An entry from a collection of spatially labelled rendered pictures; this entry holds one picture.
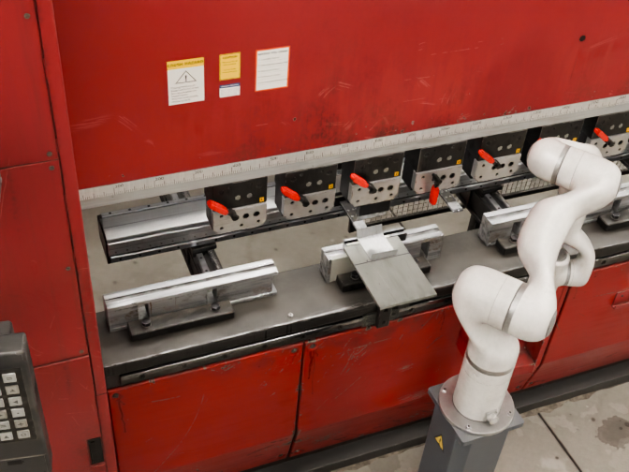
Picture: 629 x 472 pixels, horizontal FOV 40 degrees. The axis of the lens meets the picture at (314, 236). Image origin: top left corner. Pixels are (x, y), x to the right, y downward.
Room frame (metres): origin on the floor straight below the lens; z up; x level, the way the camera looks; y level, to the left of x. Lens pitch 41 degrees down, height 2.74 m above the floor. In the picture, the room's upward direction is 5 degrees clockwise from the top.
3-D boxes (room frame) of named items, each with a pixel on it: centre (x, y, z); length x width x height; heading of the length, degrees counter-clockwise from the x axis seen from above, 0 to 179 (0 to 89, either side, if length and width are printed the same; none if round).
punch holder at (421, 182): (2.06, -0.32, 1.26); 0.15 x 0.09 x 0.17; 115
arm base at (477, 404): (1.39, -0.44, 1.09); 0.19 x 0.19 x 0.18
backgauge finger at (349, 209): (2.13, -0.09, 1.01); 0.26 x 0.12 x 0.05; 25
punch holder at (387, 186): (1.98, -0.14, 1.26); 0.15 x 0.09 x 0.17; 115
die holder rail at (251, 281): (1.76, 0.33, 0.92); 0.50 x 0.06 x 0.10; 115
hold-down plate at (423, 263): (1.95, -0.22, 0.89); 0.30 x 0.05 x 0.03; 115
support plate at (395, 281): (1.86, -0.23, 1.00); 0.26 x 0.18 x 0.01; 25
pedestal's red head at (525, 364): (1.85, -0.60, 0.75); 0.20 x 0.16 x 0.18; 108
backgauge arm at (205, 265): (2.14, 0.40, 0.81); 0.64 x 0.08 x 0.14; 25
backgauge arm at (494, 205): (2.59, -0.55, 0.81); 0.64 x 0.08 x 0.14; 25
